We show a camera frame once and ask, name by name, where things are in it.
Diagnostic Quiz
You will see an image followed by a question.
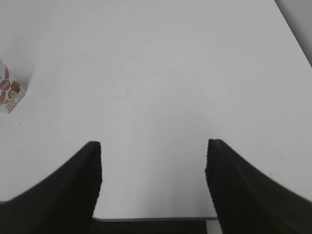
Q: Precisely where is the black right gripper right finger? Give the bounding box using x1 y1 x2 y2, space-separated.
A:
205 139 312 234

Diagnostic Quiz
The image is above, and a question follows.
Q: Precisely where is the white yili changqing bottle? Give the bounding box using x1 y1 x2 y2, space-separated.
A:
0 60 26 114

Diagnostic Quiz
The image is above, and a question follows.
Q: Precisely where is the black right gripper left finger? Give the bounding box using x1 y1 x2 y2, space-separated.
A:
0 141 102 234

